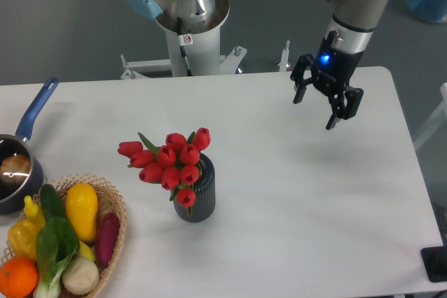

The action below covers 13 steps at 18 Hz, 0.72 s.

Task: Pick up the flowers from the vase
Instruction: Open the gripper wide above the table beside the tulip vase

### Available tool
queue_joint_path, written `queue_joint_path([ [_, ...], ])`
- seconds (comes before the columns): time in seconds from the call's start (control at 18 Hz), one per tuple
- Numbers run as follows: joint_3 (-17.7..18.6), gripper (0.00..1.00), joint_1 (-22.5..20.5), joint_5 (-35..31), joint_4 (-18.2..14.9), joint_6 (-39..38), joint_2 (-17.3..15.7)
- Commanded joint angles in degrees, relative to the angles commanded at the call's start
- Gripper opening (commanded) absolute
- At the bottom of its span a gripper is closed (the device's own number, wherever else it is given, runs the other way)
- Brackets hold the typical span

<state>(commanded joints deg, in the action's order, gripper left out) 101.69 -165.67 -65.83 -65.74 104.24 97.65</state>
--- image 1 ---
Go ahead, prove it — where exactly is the yellow bell pepper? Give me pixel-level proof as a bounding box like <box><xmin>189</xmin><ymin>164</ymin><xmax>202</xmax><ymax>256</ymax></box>
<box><xmin>8</xmin><ymin>219</ymin><xmax>38</xmax><ymax>261</ymax></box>

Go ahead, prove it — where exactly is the green bok choy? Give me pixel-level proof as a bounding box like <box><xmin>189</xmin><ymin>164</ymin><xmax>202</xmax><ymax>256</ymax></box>
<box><xmin>33</xmin><ymin>216</ymin><xmax>81</xmax><ymax>298</ymax></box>

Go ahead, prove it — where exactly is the orange fruit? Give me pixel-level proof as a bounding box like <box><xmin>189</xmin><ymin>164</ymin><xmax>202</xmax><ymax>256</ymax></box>
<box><xmin>1</xmin><ymin>258</ymin><xmax>38</xmax><ymax>298</ymax></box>

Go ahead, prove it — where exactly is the red tulip bouquet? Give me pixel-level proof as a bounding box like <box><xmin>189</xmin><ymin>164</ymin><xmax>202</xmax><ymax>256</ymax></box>
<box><xmin>117</xmin><ymin>128</ymin><xmax>211</xmax><ymax>208</ymax></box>

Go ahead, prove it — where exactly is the beige garlic bulb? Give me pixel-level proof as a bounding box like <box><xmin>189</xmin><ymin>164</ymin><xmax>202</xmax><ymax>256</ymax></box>
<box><xmin>62</xmin><ymin>257</ymin><xmax>99</xmax><ymax>295</ymax></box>

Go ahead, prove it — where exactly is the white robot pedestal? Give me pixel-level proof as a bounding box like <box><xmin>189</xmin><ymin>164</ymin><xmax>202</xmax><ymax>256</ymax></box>
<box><xmin>126</xmin><ymin>0</ymin><xmax>248</xmax><ymax>77</ymax></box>

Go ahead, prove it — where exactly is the dark grey ribbed vase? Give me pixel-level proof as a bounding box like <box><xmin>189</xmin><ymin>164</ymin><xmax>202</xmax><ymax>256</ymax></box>
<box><xmin>173</xmin><ymin>154</ymin><xmax>216</xmax><ymax>223</ymax></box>

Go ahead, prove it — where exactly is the yellow squash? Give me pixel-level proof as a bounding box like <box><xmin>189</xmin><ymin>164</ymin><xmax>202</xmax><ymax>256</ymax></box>
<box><xmin>65</xmin><ymin>183</ymin><xmax>98</xmax><ymax>244</ymax></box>

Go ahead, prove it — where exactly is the blue handled saucepan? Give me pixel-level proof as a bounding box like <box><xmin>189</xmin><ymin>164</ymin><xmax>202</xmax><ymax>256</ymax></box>
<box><xmin>1</xmin><ymin>77</ymin><xmax>59</xmax><ymax>215</ymax></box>

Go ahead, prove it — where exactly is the dark green cucumber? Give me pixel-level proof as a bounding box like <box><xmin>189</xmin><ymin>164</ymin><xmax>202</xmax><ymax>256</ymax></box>
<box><xmin>40</xmin><ymin>184</ymin><xmax>67</xmax><ymax>221</ymax></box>

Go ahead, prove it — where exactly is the black device at edge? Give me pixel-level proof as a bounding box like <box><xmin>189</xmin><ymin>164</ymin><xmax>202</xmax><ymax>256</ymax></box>
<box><xmin>420</xmin><ymin>246</ymin><xmax>446</xmax><ymax>283</ymax></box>

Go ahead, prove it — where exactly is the woven wicker basket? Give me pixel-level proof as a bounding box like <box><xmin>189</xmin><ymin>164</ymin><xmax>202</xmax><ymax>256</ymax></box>
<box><xmin>1</xmin><ymin>174</ymin><xmax>126</xmax><ymax>297</ymax></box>

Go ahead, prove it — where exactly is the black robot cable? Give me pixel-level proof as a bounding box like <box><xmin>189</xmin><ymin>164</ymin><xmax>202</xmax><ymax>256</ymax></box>
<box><xmin>176</xmin><ymin>17</ymin><xmax>193</xmax><ymax>77</ymax></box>

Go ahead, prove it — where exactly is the brown bread roll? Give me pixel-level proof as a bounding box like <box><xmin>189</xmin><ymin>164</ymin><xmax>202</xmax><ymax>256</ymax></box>
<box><xmin>1</xmin><ymin>154</ymin><xmax>31</xmax><ymax>184</ymax></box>

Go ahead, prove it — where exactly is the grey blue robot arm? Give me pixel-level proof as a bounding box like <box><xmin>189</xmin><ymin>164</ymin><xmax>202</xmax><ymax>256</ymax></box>
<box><xmin>125</xmin><ymin>0</ymin><xmax>388</xmax><ymax>129</ymax></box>

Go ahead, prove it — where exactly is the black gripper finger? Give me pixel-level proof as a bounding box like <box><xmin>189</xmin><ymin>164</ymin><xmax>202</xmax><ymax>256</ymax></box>
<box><xmin>325</xmin><ymin>86</ymin><xmax>364</xmax><ymax>130</ymax></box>
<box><xmin>290</xmin><ymin>54</ymin><xmax>314</xmax><ymax>104</ymax></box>

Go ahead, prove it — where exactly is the purple eggplant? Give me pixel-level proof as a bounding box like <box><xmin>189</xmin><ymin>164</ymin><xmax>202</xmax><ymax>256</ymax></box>
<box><xmin>94</xmin><ymin>212</ymin><xmax>120</xmax><ymax>265</ymax></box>

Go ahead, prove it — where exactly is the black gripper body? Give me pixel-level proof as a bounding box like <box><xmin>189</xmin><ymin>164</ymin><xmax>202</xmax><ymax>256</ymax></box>
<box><xmin>312</xmin><ymin>34</ymin><xmax>363</xmax><ymax>97</ymax></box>

